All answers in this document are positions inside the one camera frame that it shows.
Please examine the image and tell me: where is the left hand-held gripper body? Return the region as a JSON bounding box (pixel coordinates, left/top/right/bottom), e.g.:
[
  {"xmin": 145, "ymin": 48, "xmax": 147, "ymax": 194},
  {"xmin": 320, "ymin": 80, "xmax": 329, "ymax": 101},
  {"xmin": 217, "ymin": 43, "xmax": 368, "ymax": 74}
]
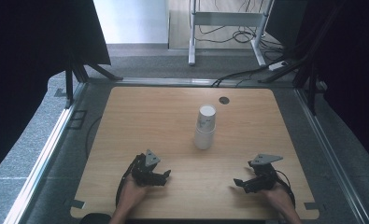
[{"xmin": 131, "ymin": 149, "xmax": 163, "ymax": 187}]

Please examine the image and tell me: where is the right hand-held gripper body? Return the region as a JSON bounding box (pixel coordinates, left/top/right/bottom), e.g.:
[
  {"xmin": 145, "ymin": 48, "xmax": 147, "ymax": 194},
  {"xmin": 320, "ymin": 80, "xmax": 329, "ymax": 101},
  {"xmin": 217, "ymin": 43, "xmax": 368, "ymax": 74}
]
[{"xmin": 248, "ymin": 153, "xmax": 284, "ymax": 191}]

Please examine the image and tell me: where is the person's left hand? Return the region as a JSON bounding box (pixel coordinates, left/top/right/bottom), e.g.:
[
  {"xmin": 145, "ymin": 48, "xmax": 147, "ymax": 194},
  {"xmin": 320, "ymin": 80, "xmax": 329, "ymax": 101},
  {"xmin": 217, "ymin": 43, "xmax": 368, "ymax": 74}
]
[{"xmin": 119, "ymin": 175, "xmax": 149, "ymax": 213}]

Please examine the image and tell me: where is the person's right hand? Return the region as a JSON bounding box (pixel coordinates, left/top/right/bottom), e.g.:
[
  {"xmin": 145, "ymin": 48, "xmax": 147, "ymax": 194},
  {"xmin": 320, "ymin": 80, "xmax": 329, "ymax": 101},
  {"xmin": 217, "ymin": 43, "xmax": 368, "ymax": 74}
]
[{"xmin": 261, "ymin": 182, "xmax": 294, "ymax": 217}]

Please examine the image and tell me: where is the black metal stand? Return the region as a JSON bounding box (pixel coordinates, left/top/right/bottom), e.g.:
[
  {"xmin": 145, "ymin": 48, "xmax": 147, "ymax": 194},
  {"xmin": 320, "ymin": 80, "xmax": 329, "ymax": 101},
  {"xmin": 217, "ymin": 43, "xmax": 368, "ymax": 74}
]
[{"xmin": 258, "ymin": 0, "xmax": 345, "ymax": 117}]

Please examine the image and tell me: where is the white power strip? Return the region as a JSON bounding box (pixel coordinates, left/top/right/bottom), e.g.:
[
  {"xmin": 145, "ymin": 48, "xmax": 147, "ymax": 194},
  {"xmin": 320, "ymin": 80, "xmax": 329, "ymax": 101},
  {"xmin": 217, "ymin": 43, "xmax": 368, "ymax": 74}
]
[{"xmin": 268, "ymin": 60, "xmax": 289, "ymax": 72}]

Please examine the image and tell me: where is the black tripod stand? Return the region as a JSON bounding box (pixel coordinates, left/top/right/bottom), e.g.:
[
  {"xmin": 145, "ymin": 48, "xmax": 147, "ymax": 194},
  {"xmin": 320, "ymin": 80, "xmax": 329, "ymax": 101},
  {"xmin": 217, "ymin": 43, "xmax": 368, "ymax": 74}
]
[{"xmin": 64, "ymin": 50, "xmax": 124, "ymax": 110}]

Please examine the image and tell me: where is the black curtain with stand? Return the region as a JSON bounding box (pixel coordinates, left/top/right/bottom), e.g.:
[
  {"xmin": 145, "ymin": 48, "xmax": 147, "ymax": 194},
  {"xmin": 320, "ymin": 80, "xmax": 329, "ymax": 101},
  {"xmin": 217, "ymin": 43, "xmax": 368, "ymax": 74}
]
[{"xmin": 297, "ymin": 0, "xmax": 369, "ymax": 172}]

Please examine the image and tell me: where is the dark flat panel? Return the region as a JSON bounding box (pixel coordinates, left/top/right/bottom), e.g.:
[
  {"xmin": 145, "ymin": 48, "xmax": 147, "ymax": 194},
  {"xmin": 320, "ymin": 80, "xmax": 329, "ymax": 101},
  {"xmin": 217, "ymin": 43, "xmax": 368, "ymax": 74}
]
[{"xmin": 264, "ymin": 0, "xmax": 308, "ymax": 49}]

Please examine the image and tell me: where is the large black curtain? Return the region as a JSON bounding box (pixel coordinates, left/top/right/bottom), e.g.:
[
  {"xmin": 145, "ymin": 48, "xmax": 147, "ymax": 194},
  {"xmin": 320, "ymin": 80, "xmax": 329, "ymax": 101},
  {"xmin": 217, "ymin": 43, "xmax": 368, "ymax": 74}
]
[{"xmin": 0, "ymin": 0, "xmax": 112, "ymax": 185}]

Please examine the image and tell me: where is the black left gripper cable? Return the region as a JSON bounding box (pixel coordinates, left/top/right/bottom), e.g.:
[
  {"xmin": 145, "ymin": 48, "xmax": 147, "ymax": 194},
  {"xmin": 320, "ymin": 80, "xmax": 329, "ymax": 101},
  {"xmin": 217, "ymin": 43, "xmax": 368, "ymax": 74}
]
[{"xmin": 115, "ymin": 153, "xmax": 143, "ymax": 208}]

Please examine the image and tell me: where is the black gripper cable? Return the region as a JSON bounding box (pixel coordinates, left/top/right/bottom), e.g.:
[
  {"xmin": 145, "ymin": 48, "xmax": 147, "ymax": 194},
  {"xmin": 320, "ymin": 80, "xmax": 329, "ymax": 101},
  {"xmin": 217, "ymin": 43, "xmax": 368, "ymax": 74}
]
[
  {"xmin": 115, "ymin": 153, "xmax": 143, "ymax": 208},
  {"xmin": 275, "ymin": 170, "xmax": 296, "ymax": 208}
]

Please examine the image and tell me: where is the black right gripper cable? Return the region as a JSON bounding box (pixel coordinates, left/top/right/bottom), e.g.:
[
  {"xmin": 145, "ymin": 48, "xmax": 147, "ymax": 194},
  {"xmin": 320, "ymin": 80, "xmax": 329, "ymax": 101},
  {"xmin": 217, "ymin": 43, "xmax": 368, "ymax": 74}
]
[{"xmin": 275, "ymin": 170, "xmax": 296, "ymax": 208}]

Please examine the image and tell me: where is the thin black curved cable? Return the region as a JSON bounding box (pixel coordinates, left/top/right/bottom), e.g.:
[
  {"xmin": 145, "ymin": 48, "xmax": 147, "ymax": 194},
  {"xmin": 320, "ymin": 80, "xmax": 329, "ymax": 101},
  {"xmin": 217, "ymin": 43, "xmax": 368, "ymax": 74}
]
[{"xmin": 84, "ymin": 116, "xmax": 103, "ymax": 161}]

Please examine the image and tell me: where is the long aluminium rail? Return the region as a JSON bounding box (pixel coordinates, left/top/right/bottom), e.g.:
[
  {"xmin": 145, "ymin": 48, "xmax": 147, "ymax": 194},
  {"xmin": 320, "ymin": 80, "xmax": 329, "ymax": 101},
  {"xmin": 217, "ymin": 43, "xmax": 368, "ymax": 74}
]
[
  {"xmin": 293, "ymin": 88, "xmax": 369, "ymax": 224},
  {"xmin": 4, "ymin": 82, "xmax": 88, "ymax": 224}
]

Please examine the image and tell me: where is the short aluminium rail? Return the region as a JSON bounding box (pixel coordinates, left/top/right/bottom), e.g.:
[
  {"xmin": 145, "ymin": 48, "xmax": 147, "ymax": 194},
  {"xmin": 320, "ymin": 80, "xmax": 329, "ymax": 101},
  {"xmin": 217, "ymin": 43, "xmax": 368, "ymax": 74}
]
[{"xmin": 115, "ymin": 77, "xmax": 261, "ymax": 88}]

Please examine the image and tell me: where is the black cable bundle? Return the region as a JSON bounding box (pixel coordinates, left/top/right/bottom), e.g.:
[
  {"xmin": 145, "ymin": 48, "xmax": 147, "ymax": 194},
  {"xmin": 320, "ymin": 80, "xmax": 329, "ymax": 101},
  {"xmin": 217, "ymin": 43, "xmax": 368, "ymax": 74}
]
[{"xmin": 211, "ymin": 55, "xmax": 288, "ymax": 88}]

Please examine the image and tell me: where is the tangle of black floor cables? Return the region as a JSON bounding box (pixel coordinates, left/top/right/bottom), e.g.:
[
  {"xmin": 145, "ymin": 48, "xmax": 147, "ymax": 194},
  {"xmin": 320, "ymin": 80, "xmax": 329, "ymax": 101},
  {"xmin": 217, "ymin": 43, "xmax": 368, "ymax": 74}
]
[{"xmin": 197, "ymin": 0, "xmax": 286, "ymax": 54}]

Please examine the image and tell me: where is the white metal desk frame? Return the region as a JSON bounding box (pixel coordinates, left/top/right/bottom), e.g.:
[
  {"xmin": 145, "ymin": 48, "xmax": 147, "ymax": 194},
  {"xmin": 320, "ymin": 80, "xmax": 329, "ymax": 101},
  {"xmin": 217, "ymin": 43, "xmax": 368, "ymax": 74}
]
[{"xmin": 188, "ymin": 0, "xmax": 275, "ymax": 67}]

